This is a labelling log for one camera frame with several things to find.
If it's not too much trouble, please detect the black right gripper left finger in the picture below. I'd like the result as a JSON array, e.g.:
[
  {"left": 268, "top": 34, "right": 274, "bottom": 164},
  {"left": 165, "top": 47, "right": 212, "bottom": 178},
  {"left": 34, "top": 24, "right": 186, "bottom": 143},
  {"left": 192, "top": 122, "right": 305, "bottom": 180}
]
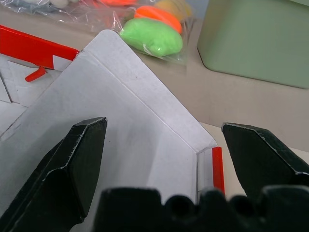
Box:
[{"left": 0, "top": 116, "right": 108, "bottom": 232}]

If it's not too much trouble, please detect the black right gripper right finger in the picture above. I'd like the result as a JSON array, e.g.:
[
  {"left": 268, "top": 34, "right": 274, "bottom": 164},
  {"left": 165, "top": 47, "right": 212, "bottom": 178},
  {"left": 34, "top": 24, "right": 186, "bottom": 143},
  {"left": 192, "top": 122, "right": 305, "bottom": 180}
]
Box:
[{"left": 221, "top": 122, "right": 309, "bottom": 201}]

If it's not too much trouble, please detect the white and red cardboard box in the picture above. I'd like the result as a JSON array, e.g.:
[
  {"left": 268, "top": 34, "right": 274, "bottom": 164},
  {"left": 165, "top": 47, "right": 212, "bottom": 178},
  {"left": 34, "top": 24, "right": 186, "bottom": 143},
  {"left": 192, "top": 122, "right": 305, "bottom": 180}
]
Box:
[{"left": 0, "top": 25, "right": 225, "bottom": 219}]

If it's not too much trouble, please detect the pale green container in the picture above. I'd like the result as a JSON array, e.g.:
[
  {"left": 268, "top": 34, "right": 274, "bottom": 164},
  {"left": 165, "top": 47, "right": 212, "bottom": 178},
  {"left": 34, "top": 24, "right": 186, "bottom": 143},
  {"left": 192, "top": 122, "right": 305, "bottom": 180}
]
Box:
[{"left": 197, "top": 0, "right": 309, "bottom": 89}]

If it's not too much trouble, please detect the green foam ball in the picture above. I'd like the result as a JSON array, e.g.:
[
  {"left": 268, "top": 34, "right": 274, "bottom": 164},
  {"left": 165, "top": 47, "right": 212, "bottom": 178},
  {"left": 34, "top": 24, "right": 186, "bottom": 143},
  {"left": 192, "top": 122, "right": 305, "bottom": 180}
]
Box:
[{"left": 120, "top": 18, "right": 183, "bottom": 58}]

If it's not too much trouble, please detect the clear plastic bag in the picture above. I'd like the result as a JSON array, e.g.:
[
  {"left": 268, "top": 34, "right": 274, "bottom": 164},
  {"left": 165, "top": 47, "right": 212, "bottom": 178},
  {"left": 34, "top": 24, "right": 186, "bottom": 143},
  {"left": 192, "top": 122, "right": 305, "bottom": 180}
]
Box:
[{"left": 9, "top": 0, "right": 197, "bottom": 65}]

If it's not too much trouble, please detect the yellow foam ball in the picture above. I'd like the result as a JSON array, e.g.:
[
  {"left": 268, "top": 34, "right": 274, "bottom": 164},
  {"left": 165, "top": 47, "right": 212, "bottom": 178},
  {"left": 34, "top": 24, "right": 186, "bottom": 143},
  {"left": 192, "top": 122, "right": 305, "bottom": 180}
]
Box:
[{"left": 154, "top": 0, "right": 193, "bottom": 20}]

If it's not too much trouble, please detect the orange foam ball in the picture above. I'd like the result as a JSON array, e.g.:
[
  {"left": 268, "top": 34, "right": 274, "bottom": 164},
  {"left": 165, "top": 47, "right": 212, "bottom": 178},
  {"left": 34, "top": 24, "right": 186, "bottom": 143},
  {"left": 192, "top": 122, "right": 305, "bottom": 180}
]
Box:
[{"left": 134, "top": 6, "right": 183, "bottom": 34}]

